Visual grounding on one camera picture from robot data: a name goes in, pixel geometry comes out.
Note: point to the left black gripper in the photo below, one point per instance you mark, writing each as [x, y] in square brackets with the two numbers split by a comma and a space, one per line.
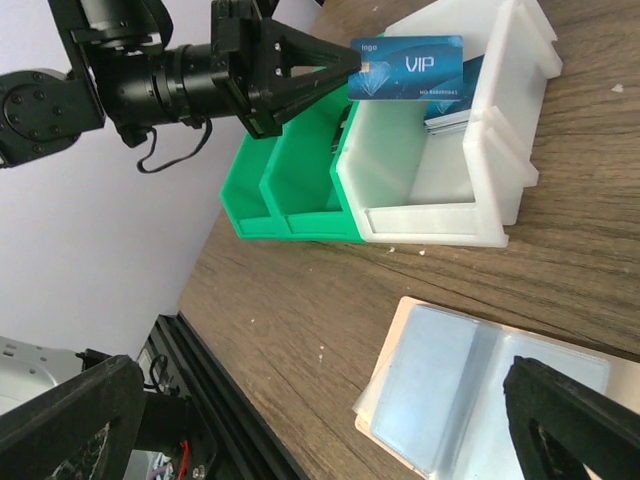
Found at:
[122, 68]

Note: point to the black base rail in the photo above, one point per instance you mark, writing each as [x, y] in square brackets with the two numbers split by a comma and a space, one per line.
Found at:
[200, 418]

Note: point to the beige card holder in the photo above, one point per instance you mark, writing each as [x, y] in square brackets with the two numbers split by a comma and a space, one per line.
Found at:
[435, 399]

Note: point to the green plastic bin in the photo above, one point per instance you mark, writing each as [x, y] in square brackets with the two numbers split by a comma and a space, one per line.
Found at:
[241, 196]
[300, 185]

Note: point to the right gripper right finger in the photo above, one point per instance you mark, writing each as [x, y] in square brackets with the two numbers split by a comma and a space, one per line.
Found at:
[562, 429]

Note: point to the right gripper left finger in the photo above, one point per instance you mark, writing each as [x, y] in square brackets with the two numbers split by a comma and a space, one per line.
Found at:
[101, 408]

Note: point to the blue vip card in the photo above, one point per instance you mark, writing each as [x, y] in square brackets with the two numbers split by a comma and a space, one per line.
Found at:
[404, 68]
[443, 117]

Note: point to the white plastic bin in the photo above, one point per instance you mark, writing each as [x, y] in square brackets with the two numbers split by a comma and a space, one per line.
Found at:
[404, 185]

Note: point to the black vip card in bin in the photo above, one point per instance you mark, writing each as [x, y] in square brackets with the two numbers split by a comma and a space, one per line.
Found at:
[341, 125]

